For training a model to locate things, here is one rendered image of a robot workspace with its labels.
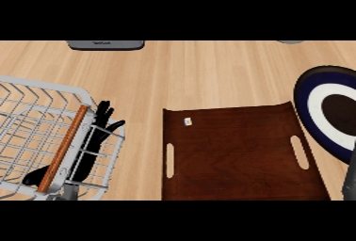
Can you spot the dark grey appliance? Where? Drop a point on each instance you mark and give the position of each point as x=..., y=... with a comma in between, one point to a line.
x=105, y=45

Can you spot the blue and white plate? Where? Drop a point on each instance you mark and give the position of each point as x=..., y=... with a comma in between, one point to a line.
x=319, y=122

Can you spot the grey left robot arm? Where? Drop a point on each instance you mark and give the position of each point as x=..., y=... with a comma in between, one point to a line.
x=69, y=192

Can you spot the pale grey rounded object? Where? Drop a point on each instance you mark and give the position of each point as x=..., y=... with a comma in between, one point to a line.
x=289, y=41

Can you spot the small white tag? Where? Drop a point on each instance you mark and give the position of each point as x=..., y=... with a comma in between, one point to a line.
x=187, y=121

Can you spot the dark brown wooden tray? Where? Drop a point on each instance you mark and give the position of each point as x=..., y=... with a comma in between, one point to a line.
x=232, y=157

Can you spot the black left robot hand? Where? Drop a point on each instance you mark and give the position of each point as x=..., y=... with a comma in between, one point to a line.
x=87, y=150

